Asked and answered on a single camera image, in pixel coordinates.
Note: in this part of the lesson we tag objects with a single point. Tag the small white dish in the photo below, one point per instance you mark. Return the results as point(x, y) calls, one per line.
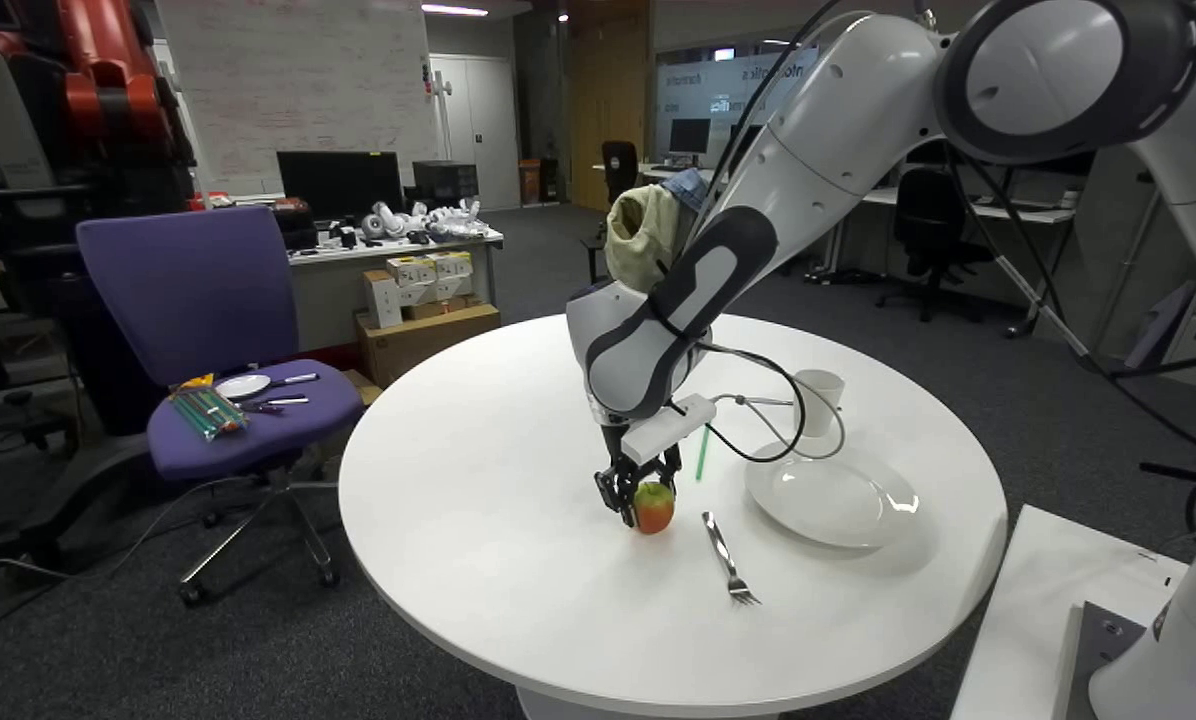
point(241, 386)

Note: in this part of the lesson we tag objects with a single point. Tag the ceiling light strip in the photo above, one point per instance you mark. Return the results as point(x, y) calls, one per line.
point(453, 11)

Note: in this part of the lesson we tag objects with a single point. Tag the white door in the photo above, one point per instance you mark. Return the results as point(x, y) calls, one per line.
point(476, 132)

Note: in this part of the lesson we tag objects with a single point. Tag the silver metal fork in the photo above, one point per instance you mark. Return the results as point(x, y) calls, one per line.
point(726, 555)

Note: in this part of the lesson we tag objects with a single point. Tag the small black monitor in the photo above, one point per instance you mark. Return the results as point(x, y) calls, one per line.
point(446, 184)

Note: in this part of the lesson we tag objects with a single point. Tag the small silver utensil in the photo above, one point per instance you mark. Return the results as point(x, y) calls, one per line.
point(297, 377)
point(287, 403)

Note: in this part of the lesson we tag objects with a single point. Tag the small orange object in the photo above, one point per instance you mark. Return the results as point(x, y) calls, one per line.
point(197, 382)

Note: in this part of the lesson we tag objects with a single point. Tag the pale packaged goods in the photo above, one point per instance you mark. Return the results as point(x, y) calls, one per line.
point(419, 286)

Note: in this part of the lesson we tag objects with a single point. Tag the brown cardboard box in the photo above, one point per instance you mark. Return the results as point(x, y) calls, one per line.
point(420, 345)

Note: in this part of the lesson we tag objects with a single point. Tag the purple office chair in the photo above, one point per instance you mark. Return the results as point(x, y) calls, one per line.
point(197, 286)

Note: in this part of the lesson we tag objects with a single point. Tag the monitor with bluish screen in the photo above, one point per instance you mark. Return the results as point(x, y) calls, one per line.
point(690, 132)

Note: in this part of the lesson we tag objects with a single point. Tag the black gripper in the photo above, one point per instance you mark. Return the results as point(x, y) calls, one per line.
point(640, 474)

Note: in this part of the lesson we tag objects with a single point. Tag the large black monitor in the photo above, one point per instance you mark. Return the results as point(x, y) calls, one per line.
point(336, 184)

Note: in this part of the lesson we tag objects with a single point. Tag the green striped packet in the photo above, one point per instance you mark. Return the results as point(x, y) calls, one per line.
point(205, 416)

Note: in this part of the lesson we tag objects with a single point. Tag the white robot mounting table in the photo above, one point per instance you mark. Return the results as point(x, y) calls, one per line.
point(1021, 624)

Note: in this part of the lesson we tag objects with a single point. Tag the green and red apple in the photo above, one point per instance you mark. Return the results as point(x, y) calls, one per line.
point(653, 510)

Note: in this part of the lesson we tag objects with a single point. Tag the red industrial robot arm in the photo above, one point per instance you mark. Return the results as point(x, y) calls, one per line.
point(101, 80)

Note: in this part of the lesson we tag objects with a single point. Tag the thin white stick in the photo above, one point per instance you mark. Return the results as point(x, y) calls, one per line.
point(769, 403)

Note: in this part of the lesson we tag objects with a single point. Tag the green plastic straw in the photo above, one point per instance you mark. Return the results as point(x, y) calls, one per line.
point(703, 458)

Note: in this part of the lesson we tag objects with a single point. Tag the black swivel office chair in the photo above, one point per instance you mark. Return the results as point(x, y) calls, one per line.
point(937, 214)

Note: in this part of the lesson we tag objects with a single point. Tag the white ceramic plate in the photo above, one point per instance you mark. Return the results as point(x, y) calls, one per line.
point(823, 504)

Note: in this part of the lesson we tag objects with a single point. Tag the white plastic bag pile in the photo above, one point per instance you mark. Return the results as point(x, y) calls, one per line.
point(420, 223)

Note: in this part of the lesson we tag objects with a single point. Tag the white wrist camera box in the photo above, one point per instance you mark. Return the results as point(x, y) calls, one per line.
point(662, 430)

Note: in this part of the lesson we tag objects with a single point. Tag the beige jacket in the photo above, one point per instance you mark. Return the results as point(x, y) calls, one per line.
point(633, 243)

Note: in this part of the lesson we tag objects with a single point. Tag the white cluttered desk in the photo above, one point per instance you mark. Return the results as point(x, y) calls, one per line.
point(336, 301)

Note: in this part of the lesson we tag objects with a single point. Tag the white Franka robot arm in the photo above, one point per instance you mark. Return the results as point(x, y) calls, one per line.
point(823, 132)

